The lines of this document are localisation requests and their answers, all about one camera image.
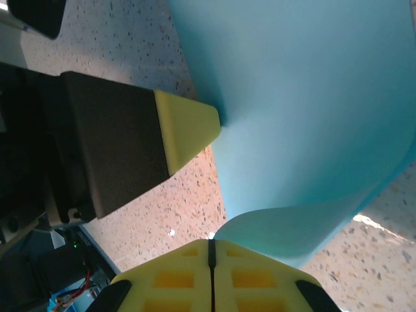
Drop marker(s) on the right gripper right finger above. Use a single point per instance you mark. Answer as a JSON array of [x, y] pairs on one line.
[[260, 286]]

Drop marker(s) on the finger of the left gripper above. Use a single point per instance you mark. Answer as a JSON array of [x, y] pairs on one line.
[[123, 136]]

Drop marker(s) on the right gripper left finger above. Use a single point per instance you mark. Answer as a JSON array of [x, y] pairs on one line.
[[162, 286]]

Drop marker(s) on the light blue paper sheet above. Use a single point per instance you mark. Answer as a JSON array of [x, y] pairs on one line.
[[308, 113]]

